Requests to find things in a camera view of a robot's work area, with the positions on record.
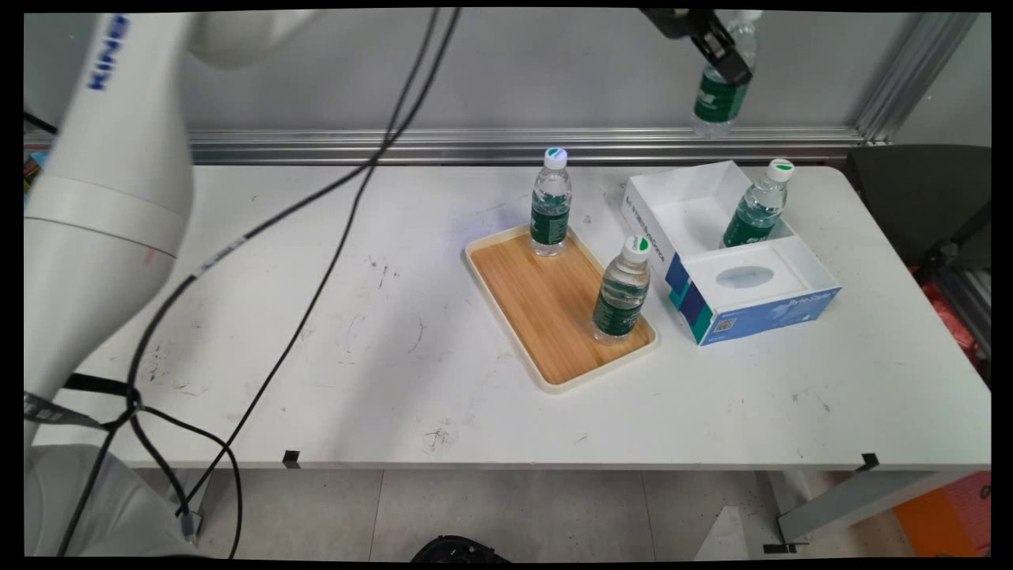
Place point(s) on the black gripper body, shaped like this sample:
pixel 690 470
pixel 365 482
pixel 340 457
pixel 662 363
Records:
pixel 673 22

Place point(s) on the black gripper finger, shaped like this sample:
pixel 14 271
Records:
pixel 724 59

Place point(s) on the water bottle green label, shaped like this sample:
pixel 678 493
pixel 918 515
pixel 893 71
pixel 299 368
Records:
pixel 718 103
pixel 621 297
pixel 752 220
pixel 550 214

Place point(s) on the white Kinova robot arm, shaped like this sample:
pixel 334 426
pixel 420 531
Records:
pixel 103 198

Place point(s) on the white blue cardboard box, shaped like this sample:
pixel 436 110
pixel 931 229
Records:
pixel 764 313

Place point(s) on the wooden tray cream rim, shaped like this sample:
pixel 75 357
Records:
pixel 538 317

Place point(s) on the red bag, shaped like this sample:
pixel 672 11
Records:
pixel 954 317

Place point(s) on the grey metal table leg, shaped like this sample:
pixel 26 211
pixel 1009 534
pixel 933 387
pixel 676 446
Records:
pixel 855 503

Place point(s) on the orange box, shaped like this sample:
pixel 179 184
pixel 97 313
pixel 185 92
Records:
pixel 950 514

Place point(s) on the black round object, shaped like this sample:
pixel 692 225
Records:
pixel 459 550

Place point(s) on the upright aluminium frame post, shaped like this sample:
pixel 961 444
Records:
pixel 918 75

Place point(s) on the horizontal aluminium frame rail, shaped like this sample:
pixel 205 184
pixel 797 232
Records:
pixel 514 144

